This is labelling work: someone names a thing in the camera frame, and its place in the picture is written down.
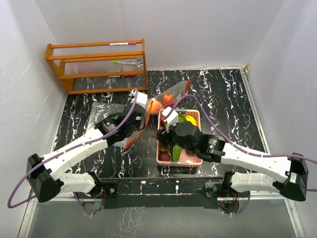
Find longan bunch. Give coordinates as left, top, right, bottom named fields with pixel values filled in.
left=158, top=147, right=171, bottom=153

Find green cucumber leaf vegetable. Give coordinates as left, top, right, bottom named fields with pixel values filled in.
left=171, top=114, right=187, bottom=162

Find orange peach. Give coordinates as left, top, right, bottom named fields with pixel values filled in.
left=146, top=100, right=163, bottom=115

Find red apple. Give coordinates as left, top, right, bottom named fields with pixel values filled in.
left=161, top=93, right=175, bottom=107

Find clear zip bag orange zipper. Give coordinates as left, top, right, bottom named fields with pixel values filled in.
left=145, top=80, right=191, bottom=115

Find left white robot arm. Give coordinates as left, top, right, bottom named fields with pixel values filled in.
left=27, top=104, right=145, bottom=202

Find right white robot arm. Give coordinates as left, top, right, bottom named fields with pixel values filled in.
left=156, top=121, right=309, bottom=201

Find spare clear zip bags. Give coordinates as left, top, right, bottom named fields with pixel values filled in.
left=86, top=102, right=125, bottom=131

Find yellow bananas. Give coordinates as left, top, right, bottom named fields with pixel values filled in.
left=185, top=115, right=198, bottom=126

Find purple passion fruit front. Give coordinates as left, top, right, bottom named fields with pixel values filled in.
left=158, top=152, right=171, bottom=162

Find pink plastic basket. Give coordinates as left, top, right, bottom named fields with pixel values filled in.
left=156, top=109, right=203, bottom=168

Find wooden shelf rack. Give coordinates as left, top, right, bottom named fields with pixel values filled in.
left=44, top=39, right=148, bottom=95

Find green marker pen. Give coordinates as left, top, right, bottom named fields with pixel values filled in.
left=112, top=60, right=137, bottom=65

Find pink white marker pen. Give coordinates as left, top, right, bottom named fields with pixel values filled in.
left=108, top=42, right=137, bottom=46

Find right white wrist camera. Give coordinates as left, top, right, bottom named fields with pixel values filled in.
left=161, top=107, right=178, bottom=126

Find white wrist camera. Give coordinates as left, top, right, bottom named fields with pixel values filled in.
left=130, top=88, right=148, bottom=109
left=161, top=107, right=178, bottom=126

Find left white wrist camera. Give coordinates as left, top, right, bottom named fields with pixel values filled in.
left=130, top=88, right=148, bottom=109

